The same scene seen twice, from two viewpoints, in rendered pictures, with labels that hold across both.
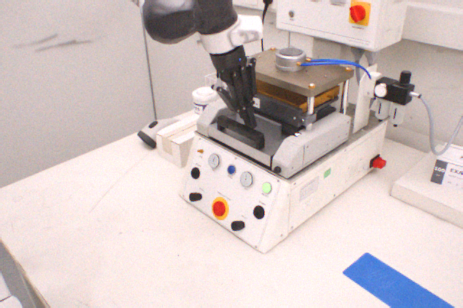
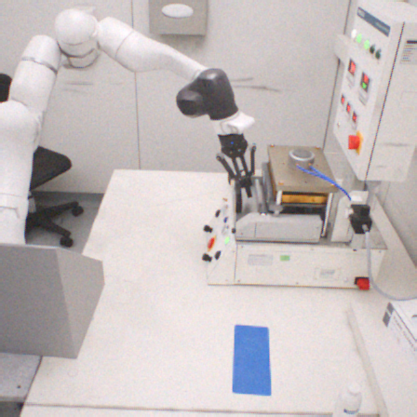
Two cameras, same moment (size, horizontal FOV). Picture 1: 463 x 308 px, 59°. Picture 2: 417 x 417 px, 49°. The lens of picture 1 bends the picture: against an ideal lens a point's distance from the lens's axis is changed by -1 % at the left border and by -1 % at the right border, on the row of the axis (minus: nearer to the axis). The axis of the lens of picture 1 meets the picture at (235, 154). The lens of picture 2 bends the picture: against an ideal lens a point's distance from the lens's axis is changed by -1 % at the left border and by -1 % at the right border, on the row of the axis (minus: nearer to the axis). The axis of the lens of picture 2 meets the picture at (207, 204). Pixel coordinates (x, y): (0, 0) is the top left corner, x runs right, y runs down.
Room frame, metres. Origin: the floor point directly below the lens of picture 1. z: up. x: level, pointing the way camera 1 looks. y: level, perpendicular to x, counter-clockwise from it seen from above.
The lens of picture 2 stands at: (-0.10, -0.81, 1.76)
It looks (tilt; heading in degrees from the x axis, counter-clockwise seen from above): 33 degrees down; 43
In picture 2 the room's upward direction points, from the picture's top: 2 degrees clockwise
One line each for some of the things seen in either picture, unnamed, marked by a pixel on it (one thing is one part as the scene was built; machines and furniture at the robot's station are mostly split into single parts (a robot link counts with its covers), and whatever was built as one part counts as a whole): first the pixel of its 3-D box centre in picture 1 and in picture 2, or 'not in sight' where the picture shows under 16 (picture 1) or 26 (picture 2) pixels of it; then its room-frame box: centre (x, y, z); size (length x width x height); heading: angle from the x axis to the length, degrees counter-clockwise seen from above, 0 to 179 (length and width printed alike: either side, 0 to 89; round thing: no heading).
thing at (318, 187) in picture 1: (288, 158); (287, 238); (1.00, -0.15, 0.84); 0.53 x 0.37 x 0.17; 133
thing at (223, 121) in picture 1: (239, 131); (237, 195); (0.89, -0.01, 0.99); 0.15 x 0.02 x 0.04; 43
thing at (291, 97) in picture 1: (291, 82); (298, 178); (1.01, -0.15, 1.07); 0.22 x 0.17 x 0.10; 43
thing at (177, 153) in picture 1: (189, 139); not in sight; (1.20, 0.16, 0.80); 0.19 x 0.13 x 0.09; 134
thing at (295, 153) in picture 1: (311, 143); (275, 227); (0.86, -0.19, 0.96); 0.26 x 0.05 x 0.07; 133
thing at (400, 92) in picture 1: (390, 97); (356, 223); (0.94, -0.39, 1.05); 0.15 x 0.05 x 0.15; 43
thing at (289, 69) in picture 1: (303, 74); (310, 175); (1.02, -0.18, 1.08); 0.31 x 0.24 x 0.13; 43
